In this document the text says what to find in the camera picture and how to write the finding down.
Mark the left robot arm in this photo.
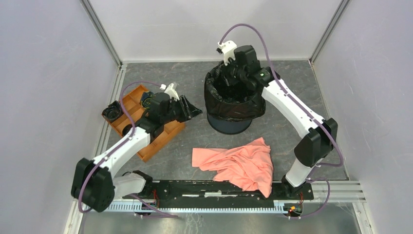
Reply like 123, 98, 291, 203
71, 93, 202, 213

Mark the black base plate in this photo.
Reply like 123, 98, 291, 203
137, 180, 314, 208

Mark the black trash bag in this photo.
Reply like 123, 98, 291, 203
204, 62, 266, 122
101, 100, 123, 123

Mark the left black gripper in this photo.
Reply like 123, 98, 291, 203
161, 95, 203, 124

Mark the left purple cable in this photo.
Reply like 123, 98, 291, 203
77, 80, 180, 218

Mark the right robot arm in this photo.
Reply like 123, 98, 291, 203
217, 40, 338, 199

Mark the aluminium slotted rail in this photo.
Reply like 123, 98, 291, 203
110, 201, 286, 214

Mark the orange compartment tray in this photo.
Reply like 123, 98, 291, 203
106, 85, 185, 162

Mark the pink cloth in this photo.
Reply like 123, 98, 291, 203
192, 137, 274, 198

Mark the dark blue trash bin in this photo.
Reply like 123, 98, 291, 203
207, 114, 252, 135

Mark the rolled black trash bag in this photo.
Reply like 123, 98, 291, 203
101, 100, 123, 123

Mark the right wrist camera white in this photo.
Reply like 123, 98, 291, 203
217, 40, 238, 66

